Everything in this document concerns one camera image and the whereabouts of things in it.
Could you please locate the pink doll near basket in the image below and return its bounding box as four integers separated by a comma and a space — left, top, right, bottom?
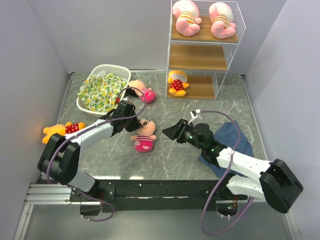
126, 79, 156, 104

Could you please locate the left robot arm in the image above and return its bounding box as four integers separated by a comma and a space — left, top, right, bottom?
37, 100, 142, 201

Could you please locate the pink pig plush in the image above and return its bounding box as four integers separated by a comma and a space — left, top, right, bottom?
208, 2, 236, 39
172, 0, 202, 37

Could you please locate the white wire wooden shelf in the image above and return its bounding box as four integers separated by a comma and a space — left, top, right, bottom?
166, 0, 246, 100

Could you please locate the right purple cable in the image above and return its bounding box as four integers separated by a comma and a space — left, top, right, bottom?
199, 109, 255, 237

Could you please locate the pink striped doll front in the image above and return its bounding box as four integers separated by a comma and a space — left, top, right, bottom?
131, 119, 157, 153

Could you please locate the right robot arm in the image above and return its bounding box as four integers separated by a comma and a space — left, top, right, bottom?
162, 119, 304, 214

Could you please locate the purple cable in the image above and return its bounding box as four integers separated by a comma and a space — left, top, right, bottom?
44, 86, 147, 223
199, 109, 255, 237

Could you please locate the lemon print cloth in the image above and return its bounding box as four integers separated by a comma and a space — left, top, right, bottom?
77, 73, 127, 113

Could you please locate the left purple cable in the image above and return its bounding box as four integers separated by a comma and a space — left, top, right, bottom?
44, 86, 147, 223

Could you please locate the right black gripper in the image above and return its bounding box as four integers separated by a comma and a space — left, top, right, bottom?
162, 118, 205, 152

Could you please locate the blue checkered cloth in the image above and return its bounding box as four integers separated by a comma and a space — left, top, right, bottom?
198, 121, 254, 177

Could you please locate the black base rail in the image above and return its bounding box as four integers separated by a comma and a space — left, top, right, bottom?
24, 178, 266, 217

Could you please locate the orange bear plush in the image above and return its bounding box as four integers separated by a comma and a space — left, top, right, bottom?
167, 70, 189, 97
42, 122, 86, 144

